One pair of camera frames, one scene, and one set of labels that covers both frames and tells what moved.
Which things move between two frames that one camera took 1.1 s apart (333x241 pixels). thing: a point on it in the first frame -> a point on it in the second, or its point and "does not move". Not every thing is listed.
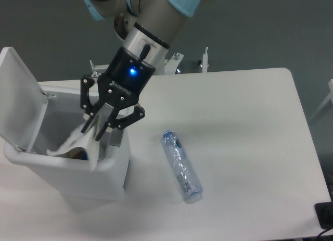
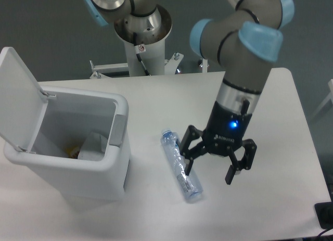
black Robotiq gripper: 127,73 -> 225,129
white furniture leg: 330,86 does not move
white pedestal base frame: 170,62 does not move
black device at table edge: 324,213 does not move
